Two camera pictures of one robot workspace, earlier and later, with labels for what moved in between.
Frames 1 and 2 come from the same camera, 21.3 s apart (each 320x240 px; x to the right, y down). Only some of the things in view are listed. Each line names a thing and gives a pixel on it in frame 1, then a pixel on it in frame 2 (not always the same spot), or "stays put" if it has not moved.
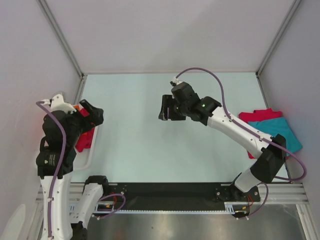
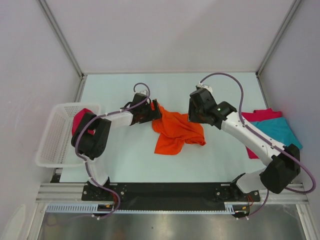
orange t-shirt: (77, 106) -> (174, 131)
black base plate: (166, 196) stays put
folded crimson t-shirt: (259, 115) stays put
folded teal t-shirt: (273, 127) stays put
